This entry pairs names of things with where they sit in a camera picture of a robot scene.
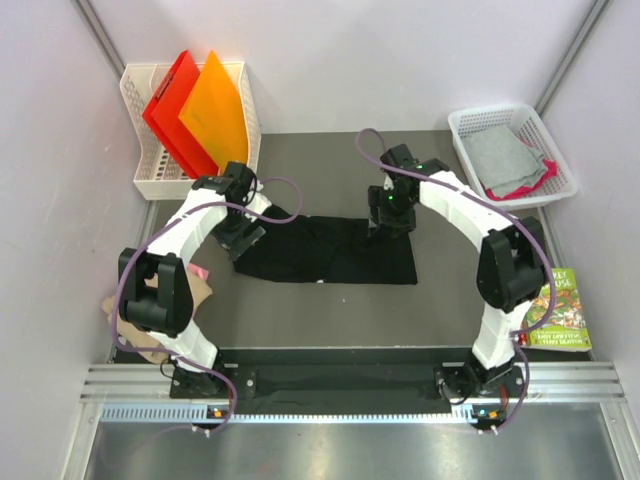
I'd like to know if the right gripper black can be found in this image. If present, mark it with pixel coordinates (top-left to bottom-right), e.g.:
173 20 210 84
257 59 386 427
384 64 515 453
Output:
370 186 418 239

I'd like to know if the black t-shirt with flower print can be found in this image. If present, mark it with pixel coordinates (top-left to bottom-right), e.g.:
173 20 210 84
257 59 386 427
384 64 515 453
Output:
234 215 417 285

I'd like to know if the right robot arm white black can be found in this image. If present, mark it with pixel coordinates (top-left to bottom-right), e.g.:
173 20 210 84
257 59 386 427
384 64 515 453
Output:
368 144 548 402

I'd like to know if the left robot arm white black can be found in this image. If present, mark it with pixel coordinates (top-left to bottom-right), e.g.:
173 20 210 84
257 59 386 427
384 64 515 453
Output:
118 162 271 398

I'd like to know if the pink folded t-shirt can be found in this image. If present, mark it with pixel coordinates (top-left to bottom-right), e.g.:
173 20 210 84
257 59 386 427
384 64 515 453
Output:
188 264 209 281

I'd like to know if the white file organiser tray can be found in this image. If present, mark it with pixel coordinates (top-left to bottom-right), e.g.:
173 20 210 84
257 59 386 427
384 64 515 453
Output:
120 52 261 201

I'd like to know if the orange plastic folder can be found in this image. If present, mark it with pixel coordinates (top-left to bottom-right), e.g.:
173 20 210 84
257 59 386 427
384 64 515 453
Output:
179 50 249 173

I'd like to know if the grey folded t-shirt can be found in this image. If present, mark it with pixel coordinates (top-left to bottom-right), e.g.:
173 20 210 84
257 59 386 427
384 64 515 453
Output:
462 125 547 195

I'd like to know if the white perforated basket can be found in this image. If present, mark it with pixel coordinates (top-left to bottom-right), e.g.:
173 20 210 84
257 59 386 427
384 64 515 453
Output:
448 103 578 211

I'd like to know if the red plastic folder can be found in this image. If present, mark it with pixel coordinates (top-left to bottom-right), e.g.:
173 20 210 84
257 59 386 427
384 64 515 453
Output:
142 50 219 179

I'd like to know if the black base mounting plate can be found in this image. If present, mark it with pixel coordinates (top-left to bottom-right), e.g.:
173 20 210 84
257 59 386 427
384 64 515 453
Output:
169 347 526 416

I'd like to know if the beige folded t-shirt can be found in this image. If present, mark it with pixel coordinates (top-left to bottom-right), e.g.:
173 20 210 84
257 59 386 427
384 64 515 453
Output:
116 268 213 365

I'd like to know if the magenta t-shirt in basket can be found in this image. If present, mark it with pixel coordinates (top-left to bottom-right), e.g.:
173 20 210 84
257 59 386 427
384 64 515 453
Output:
484 159 558 201

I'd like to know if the green children's book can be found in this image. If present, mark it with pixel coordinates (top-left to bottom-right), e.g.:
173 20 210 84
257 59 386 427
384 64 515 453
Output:
519 268 592 352

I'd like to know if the white camera on left wrist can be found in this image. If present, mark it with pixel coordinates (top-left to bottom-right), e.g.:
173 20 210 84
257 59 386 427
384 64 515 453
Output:
244 193 272 221

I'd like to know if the aluminium frame rail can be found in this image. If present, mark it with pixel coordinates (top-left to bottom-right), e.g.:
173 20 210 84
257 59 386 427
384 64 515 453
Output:
80 362 625 426

